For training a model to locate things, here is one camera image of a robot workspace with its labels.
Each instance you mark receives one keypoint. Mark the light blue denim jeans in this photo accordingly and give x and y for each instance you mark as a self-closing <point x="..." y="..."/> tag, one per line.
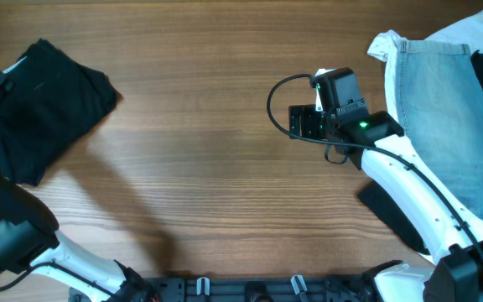
<point x="439" y="103"/>

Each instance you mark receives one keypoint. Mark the white shirt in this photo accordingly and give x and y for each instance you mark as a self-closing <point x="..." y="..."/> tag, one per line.
<point x="385" y="46"/>

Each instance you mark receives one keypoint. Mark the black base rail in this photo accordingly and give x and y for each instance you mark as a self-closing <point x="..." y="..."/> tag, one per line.
<point x="332" y="288"/>

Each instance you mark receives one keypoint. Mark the black shorts with mesh lining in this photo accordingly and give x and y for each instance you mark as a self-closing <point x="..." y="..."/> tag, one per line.
<point x="54" y="102"/>

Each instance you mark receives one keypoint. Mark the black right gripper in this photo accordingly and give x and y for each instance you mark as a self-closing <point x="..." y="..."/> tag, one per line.
<point x="308" y="113"/>

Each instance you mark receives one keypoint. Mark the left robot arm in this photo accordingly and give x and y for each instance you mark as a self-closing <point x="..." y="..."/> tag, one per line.
<point x="31" y="242"/>

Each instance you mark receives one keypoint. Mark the black garment under jeans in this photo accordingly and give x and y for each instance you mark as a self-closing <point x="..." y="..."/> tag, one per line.
<point x="375" y="198"/>

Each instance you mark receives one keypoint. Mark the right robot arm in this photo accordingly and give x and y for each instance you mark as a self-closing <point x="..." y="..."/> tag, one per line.
<point x="453" y="235"/>

